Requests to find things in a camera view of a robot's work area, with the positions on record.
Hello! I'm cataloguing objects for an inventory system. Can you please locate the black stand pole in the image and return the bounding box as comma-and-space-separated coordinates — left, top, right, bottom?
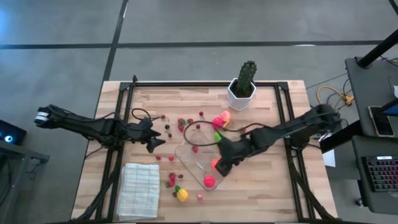
356, 28, 398, 68

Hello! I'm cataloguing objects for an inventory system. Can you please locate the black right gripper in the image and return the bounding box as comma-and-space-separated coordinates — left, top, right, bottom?
216, 132, 259, 177

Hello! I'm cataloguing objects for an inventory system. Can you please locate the black smartphone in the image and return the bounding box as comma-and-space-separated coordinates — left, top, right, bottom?
368, 105, 395, 137

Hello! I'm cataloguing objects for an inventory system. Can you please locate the white folded cloth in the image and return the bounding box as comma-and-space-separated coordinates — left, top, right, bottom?
117, 162, 160, 220

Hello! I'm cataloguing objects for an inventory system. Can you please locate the pink toy peach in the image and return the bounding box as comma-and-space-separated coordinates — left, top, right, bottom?
220, 110, 232, 128

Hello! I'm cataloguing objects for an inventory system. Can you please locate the clear plastic container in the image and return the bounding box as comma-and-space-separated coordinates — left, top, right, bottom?
174, 128, 233, 192

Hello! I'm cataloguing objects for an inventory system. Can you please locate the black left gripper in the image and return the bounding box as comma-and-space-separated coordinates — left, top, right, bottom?
129, 124, 167, 154

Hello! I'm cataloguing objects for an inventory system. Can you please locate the white hexagonal plant pot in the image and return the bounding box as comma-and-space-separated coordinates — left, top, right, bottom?
227, 77, 257, 111

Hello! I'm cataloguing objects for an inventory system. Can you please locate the black computer with blue light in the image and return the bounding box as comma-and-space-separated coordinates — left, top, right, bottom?
0, 119, 27, 146

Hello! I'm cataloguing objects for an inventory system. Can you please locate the large red toy tomato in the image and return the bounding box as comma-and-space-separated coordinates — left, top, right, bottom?
203, 175, 216, 189

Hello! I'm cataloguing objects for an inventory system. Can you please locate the black aluminium table frame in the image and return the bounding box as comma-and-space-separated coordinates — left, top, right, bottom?
73, 74, 335, 223

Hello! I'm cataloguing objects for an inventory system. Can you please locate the yellow cable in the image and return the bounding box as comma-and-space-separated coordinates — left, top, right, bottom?
316, 85, 354, 115

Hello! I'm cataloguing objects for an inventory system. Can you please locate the yellow toy bell pepper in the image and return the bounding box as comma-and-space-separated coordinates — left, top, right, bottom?
174, 185, 190, 203

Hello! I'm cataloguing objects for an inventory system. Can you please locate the monitor with blue screen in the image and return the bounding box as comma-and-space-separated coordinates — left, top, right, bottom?
379, 98, 398, 118

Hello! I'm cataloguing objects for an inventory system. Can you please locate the backlit computer keyboard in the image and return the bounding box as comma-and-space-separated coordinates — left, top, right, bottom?
361, 155, 398, 192

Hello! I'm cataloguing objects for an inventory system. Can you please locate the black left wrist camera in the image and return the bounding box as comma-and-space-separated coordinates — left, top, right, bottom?
137, 117, 154, 129

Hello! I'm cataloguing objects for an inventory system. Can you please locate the dark grey desk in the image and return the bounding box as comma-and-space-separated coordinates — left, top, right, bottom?
344, 57, 398, 138
351, 135, 398, 216

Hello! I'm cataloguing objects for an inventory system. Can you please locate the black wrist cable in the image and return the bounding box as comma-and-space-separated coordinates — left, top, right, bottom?
183, 122, 268, 147
131, 108, 160, 123

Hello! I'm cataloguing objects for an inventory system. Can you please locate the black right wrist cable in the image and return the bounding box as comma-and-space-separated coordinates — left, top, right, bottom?
183, 122, 268, 147

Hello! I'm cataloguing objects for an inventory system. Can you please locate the green cactus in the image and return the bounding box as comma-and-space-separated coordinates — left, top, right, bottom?
236, 60, 258, 94

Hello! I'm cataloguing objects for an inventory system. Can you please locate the grey metal cart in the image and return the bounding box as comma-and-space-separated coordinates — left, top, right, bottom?
0, 139, 50, 224

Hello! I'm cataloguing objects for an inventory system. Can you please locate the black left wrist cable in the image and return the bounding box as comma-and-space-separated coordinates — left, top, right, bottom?
131, 108, 160, 123

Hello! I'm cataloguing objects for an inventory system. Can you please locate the pink-red toy dragon fruit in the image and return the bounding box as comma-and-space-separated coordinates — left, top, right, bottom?
211, 116, 225, 130

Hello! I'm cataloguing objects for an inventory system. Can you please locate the white paper sheet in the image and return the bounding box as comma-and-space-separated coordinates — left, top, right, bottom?
321, 133, 336, 168

